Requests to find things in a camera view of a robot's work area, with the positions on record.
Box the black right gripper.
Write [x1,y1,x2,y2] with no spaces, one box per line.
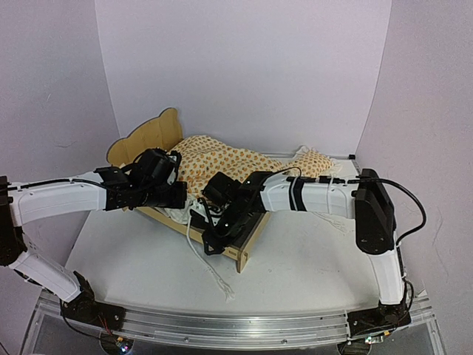
[201,206,252,257]

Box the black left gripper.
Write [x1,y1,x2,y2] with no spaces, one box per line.
[137,181,187,209]

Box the wooden pet bed frame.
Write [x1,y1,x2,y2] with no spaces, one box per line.
[106,107,270,274]

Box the duck print mattress cushion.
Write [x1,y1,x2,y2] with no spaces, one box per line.
[162,135,348,302]

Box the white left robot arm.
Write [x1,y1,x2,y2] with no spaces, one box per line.
[1,148,187,323]

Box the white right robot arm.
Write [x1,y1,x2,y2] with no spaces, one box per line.
[191,169,427,328]

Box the small duck print pillow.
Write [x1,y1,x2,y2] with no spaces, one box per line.
[288,146,343,178]

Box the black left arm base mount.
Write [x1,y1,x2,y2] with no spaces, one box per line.
[61,271,126,331]

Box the aluminium front rail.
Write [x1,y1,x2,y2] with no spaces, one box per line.
[22,291,443,354]

